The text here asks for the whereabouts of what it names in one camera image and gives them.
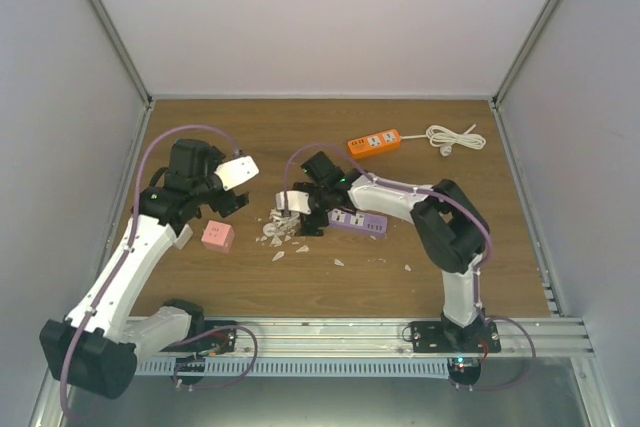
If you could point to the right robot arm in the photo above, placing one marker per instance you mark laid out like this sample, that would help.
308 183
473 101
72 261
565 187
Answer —
452 232

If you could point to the purple power strip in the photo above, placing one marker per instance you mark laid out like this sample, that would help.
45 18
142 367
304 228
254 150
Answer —
371 224

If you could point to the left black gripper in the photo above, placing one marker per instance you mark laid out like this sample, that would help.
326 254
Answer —
230 203

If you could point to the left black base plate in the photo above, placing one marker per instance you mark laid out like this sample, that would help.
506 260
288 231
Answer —
221 342

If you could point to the white tiger charger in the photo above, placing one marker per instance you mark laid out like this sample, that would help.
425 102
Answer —
183 238

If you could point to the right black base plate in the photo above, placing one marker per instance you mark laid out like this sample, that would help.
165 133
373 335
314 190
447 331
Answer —
442 336

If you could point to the grey slotted cable duct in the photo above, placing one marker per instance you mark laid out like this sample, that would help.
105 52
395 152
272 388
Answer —
319 367

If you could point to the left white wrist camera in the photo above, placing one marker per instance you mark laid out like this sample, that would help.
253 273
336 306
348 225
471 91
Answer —
236 172

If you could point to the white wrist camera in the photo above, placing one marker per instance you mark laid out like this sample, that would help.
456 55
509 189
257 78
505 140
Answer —
293 201
236 172

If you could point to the aluminium rail frame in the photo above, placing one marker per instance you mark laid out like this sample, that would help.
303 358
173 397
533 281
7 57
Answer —
545 375

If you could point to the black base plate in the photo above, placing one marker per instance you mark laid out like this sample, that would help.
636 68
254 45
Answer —
221 342
442 336

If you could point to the orange power strip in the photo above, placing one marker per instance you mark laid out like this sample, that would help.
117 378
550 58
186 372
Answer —
374 144

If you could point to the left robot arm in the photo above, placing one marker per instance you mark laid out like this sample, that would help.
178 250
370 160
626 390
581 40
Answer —
95 348

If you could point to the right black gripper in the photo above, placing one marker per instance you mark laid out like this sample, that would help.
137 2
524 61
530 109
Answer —
307 223

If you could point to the pink white charger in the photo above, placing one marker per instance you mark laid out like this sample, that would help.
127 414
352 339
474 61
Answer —
218 236

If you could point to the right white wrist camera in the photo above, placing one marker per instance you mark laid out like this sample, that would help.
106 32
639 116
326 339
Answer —
293 201

